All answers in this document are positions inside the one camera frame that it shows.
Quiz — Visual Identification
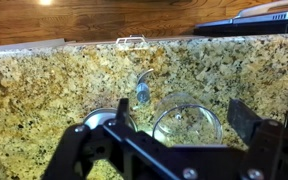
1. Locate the clear plastic chopper container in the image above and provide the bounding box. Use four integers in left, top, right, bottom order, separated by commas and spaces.
152, 93, 222, 147

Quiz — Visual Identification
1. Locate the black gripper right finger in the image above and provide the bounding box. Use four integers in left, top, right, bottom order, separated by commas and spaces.
227, 99, 262, 145

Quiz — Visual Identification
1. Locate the stainless steel gas stove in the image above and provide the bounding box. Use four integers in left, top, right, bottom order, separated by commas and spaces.
194, 0, 288, 37

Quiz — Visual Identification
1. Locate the grey metal dome cover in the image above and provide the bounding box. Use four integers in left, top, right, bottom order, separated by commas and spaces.
82, 108, 137, 131

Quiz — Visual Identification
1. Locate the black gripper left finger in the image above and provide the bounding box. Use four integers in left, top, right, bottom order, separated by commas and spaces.
116, 98, 129, 125

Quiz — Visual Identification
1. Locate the grey chopper blade slicer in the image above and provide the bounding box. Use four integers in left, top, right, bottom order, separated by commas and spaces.
135, 69, 153, 109

